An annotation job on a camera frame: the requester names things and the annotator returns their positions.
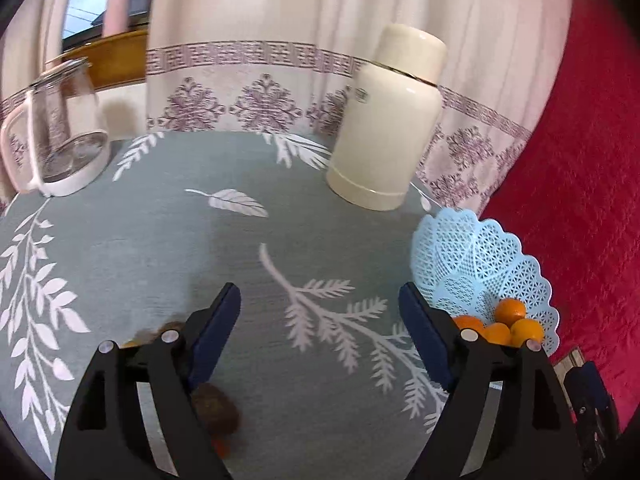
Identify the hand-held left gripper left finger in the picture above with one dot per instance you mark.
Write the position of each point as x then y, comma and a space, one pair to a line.
215, 330

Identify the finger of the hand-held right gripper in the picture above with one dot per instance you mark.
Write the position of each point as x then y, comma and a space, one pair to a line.
587, 385

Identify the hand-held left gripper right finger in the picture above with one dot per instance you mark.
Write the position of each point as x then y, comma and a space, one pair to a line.
430, 340

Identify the small tangerine with stem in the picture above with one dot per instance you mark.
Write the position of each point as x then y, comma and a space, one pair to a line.
467, 322

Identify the medium orange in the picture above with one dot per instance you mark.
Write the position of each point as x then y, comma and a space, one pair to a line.
497, 334

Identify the dark brown passion fruit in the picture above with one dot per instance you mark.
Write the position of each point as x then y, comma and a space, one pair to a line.
215, 407

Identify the large orange persimmon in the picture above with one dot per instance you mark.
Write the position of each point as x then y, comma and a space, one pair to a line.
527, 332

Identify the light blue plastic lattice basket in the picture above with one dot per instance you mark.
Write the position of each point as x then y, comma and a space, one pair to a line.
470, 270

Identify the small red tomato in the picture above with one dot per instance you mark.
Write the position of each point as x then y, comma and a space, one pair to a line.
221, 447

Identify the small brown box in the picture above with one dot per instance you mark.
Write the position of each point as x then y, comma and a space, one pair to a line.
570, 362

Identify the grey tablecloth with white leaves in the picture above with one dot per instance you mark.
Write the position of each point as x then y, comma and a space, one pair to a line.
200, 240

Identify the cream thermos jug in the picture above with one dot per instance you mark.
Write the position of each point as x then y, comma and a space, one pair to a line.
385, 125

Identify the red quilted blanket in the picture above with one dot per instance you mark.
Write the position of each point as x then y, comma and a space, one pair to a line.
575, 160

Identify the cream curtain with purple pattern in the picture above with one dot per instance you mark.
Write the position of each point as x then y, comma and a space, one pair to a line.
280, 60

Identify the wooden window sill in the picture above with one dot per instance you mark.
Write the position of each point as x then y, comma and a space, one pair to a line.
115, 60

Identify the pink flask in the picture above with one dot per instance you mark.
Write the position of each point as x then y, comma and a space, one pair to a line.
117, 5

